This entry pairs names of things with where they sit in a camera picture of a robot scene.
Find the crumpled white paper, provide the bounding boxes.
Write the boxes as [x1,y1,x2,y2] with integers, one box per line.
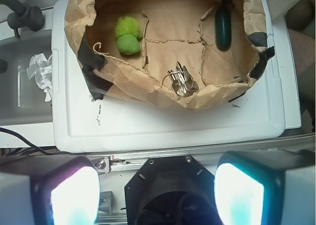
[26,53,53,102]

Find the silver keys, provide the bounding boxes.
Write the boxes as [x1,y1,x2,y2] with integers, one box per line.
[161,62,199,97]

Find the brown paper bag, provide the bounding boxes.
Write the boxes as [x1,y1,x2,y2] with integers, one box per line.
[65,0,274,111]

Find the dark green oblong case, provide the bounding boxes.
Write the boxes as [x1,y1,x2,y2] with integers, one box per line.
[215,7,232,51]

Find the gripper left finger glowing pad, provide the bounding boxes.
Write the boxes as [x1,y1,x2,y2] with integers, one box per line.
[0,155,100,225]

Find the black cable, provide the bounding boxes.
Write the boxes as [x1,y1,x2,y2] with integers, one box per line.
[0,127,67,158]

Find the silver corner bracket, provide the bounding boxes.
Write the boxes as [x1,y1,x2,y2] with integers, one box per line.
[99,191,113,215]

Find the white plastic bin lid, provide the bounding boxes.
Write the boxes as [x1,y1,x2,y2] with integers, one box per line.
[52,0,301,153]

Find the green plush toy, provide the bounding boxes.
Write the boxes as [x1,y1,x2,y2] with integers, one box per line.
[115,16,142,55]

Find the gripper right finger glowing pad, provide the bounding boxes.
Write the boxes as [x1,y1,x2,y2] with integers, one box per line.
[214,150,316,225]

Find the grey plastic tray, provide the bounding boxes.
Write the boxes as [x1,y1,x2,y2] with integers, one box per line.
[0,30,52,126]

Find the black octagonal mount plate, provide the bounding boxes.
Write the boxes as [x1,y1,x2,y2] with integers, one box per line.
[124,156,222,225]

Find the aluminium extrusion rail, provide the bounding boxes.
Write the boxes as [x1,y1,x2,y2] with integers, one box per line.
[87,133,316,174]

